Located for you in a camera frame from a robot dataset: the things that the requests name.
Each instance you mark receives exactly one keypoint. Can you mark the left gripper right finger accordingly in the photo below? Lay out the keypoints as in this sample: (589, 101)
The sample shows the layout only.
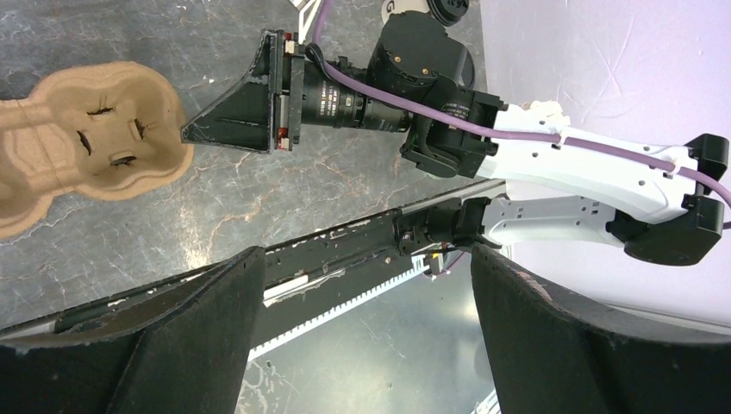
(552, 350)

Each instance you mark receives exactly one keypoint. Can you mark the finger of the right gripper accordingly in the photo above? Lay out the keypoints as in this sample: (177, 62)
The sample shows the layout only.
(243, 117)

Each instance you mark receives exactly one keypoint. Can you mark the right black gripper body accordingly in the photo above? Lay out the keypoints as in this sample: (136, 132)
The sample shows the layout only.
(287, 77)

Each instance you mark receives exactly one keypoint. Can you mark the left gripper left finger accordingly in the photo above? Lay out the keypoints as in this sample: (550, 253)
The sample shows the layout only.
(183, 350)

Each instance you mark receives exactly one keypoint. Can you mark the black coffee lid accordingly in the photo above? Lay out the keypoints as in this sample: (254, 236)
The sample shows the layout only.
(448, 12)

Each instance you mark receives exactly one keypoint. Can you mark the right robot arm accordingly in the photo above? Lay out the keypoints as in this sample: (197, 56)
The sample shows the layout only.
(660, 204)

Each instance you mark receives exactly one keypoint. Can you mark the brown cardboard cup carrier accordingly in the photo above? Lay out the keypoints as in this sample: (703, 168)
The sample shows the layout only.
(109, 131)

